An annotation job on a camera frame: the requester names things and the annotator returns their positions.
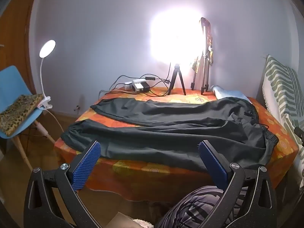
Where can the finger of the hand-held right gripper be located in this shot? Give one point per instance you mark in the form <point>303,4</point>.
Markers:
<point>298,131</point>

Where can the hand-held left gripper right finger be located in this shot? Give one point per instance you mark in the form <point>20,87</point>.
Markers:
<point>212,166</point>

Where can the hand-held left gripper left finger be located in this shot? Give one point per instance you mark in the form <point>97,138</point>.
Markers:
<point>86,166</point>

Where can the black pants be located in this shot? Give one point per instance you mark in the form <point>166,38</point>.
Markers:
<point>166,135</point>

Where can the green striped white pillow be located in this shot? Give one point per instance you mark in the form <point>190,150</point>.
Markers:
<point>280,85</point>

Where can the orange floral blanket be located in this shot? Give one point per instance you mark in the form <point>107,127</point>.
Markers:
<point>142,178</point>

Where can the cardboard box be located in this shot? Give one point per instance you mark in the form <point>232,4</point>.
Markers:
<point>120,220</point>

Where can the folded light blue jeans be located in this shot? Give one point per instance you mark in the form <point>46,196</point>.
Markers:
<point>228,92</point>

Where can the white fluffy cloth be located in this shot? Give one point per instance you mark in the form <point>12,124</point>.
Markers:
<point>142,223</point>

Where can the leopard print cushion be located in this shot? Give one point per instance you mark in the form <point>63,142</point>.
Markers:
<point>19,111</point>

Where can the tall tripod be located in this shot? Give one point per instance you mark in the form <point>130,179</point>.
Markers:
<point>205,76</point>

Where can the white power strip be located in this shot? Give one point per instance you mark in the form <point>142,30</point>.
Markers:
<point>134,84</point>

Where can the black power adapter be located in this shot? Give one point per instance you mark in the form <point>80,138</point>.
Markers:
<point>145,87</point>

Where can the small black tripod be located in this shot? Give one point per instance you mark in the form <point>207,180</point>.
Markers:
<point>177,70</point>

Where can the blue chair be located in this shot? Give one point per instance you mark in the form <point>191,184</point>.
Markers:
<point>14,80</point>

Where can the white clip-on desk lamp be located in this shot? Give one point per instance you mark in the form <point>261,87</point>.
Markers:
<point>47,48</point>

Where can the wooden door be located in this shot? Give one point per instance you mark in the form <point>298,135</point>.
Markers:
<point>14,40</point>

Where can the metal wall valve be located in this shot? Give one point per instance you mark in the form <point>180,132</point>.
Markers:
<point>77,108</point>

